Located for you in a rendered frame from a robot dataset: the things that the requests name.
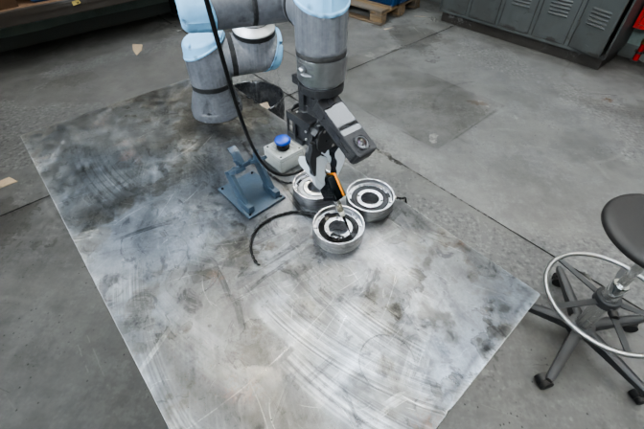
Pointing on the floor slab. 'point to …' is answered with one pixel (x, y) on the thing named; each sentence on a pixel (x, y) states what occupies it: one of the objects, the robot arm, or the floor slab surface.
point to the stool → (622, 219)
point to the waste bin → (262, 92)
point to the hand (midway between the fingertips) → (329, 181)
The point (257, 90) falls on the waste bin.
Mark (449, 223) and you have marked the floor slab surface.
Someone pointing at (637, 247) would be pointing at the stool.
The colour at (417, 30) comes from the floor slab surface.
